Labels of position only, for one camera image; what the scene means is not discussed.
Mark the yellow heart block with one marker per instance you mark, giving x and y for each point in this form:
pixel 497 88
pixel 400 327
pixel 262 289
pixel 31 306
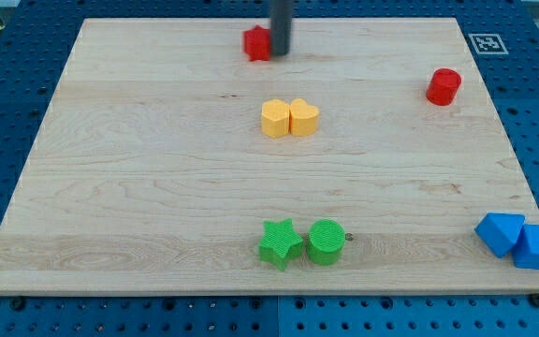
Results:
pixel 303 118

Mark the yellow hexagon block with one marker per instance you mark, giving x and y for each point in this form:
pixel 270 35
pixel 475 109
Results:
pixel 275 118

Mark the green star block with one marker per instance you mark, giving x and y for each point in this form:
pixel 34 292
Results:
pixel 280 243

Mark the green cylinder block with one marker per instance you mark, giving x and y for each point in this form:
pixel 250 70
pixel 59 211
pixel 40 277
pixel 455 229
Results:
pixel 326 241

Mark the wooden board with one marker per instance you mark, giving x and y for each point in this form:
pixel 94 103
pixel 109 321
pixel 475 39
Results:
pixel 150 174

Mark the red star block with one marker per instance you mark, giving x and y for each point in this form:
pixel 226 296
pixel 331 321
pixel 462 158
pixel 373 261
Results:
pixel 256 43

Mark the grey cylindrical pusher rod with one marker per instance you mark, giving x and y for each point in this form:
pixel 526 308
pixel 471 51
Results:
pixel 280 20

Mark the red cylinder block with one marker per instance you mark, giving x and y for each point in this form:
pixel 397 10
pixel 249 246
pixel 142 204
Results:
pixel 443 86

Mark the blue triangle block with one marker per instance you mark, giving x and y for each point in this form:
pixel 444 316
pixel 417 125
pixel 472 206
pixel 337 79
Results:
pixel 500 231

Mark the white fiducial marker tag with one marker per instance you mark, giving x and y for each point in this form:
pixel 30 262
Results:
pixel 488 44

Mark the blue cube block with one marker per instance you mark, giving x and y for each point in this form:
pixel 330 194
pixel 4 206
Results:
pixel 525 253

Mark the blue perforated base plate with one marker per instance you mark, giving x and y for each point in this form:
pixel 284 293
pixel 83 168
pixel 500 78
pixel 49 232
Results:
pixel 34 47

